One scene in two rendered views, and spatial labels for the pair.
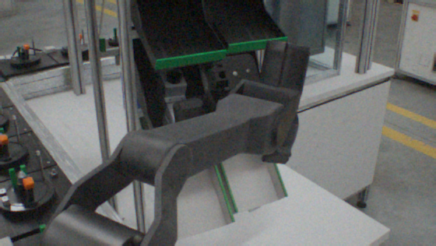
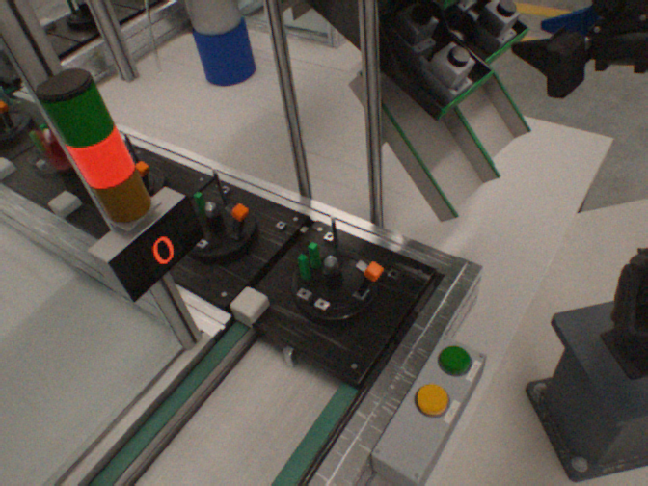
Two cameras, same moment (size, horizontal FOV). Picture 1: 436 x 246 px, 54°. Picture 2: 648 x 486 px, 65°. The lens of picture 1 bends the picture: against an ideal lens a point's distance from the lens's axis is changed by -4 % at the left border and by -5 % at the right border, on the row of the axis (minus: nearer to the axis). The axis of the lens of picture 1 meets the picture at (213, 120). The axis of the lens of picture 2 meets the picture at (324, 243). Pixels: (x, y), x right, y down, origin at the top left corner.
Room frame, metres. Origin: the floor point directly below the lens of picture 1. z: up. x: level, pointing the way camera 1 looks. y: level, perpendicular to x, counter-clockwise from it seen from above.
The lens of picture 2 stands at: (0.16, 0.42, 1.63)
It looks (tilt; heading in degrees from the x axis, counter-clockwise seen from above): 47 degrees down; 347
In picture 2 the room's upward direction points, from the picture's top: 9 degrees counter-clockwise
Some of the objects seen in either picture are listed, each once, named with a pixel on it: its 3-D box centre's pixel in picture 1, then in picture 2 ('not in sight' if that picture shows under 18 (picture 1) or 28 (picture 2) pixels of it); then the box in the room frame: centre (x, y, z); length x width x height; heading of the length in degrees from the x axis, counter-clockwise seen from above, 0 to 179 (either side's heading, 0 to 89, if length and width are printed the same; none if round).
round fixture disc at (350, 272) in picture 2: not in sight; (334, 285); (0.65, 0.30, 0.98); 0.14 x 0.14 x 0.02
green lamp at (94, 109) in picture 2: not in sight; (78, 111); (0.64, 0.52, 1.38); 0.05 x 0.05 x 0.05
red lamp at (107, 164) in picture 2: not in sight; (100, 153); (0.64, 0.52, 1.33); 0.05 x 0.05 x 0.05
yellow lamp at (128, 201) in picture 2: not in sight; (121, 191); (0.64, 0.52, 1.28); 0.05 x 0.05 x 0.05
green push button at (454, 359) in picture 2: not in sight; (454, 361); (0.47, 0.19, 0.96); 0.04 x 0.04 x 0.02
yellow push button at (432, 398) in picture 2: not in sight; (432, 400); (0.43, 0.24, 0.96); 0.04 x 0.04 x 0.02
